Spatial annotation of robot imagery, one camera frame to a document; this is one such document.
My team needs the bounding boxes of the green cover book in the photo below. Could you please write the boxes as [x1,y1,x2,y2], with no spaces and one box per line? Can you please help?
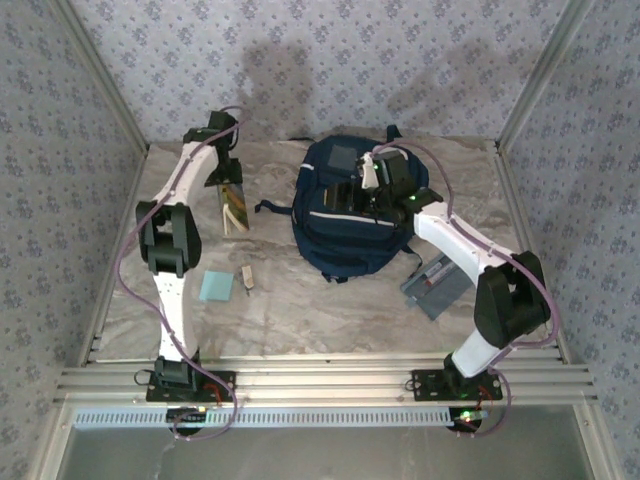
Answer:
[218,182,249,236]

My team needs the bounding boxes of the navy blue backpack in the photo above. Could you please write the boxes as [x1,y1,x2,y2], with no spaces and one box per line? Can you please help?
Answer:
[254,124,432,284]

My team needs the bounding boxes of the light blue sticky note pad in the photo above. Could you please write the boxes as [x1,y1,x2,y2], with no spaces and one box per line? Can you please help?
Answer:
[198,271,235,302]

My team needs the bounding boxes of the grey mesh pencil case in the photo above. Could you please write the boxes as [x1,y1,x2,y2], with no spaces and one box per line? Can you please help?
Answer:
[400,252,476,321]

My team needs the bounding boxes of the red white marker pen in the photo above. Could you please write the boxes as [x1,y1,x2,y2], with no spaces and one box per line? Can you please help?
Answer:
[423,260,454,287]

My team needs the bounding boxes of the grey metal panel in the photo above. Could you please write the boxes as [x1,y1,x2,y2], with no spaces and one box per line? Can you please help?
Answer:
[37,404,619,480]

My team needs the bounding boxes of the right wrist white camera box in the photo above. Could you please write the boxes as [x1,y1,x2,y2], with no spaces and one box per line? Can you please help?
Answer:
[355,153,382,191]

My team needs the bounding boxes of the aluminium table side rail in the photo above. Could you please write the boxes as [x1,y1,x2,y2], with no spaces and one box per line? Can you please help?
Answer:
[78,144,150,366]
[494,142,572,364]

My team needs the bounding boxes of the aluminium corner post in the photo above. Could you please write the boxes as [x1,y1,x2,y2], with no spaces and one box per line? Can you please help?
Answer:
[49,0,150,151]
[494,0,596,151]

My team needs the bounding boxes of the aluminium frame rail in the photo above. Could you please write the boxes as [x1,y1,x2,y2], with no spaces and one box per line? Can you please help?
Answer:
[54,352,599,407]

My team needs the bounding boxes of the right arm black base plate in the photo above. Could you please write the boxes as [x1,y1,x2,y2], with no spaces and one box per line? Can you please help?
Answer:
[410,368,504,403]

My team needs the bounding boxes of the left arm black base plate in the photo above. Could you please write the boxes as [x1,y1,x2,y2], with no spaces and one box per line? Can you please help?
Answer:
[145,369,237,404]

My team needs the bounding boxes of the grey slotted cable duct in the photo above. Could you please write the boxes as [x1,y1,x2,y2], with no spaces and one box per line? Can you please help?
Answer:
[73,405,482,430]

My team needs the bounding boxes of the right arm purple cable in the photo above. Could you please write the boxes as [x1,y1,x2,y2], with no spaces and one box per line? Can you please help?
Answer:
[368,139,561,440]

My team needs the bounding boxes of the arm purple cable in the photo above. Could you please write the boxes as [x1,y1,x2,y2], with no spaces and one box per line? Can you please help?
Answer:
[115,104,252,442]
[368,139,561,440]

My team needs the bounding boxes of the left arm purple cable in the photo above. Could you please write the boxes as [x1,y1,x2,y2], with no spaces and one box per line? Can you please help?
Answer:
[115,104,252,442]

